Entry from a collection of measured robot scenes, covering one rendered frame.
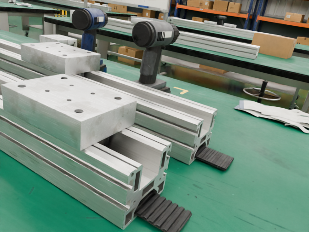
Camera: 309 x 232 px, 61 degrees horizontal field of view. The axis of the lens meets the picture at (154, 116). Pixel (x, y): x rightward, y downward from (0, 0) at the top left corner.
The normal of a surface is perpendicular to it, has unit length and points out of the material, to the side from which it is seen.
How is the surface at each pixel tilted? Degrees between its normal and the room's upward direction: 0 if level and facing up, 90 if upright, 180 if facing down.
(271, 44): 89
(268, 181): 0
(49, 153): 90
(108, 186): 90
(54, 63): 90
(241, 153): 0
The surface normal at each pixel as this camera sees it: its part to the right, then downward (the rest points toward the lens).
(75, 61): 0.84, 0.32
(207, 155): 0.14, -0.91
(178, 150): -0.53, 0.27
